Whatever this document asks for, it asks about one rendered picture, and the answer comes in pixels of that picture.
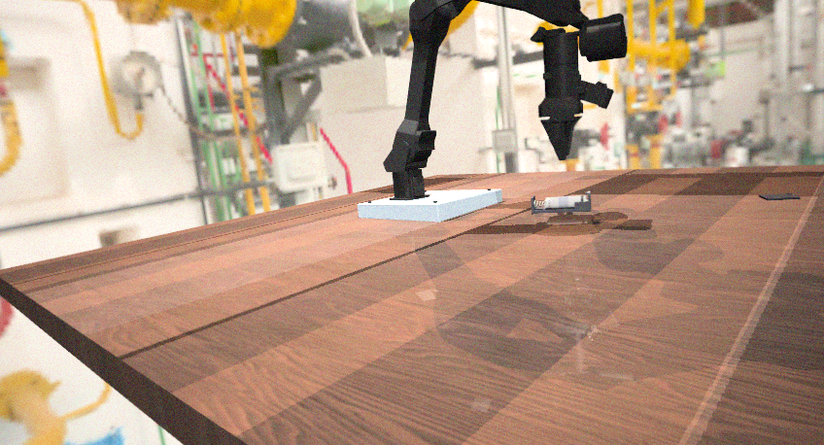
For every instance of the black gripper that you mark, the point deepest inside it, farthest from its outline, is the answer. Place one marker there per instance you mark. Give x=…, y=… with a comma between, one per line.
x=560, y=107

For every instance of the grey cylindrical battery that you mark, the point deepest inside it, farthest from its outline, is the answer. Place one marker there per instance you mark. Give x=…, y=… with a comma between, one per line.
x=564, y=201

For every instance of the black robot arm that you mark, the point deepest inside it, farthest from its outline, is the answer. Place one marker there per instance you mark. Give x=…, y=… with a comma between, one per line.
x=429, y=20

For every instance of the grey flat square panel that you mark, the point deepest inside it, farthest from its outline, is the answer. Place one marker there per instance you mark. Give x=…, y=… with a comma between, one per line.
x=778, y=196

